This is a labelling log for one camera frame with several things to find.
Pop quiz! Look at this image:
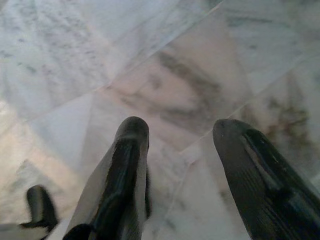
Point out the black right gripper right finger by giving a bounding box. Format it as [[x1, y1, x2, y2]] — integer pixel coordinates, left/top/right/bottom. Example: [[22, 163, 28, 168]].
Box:
[[212, 118, 320, 240]]

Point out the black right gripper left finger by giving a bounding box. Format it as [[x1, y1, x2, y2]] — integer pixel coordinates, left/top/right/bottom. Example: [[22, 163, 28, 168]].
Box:
[[62, 115, 152, 240]]

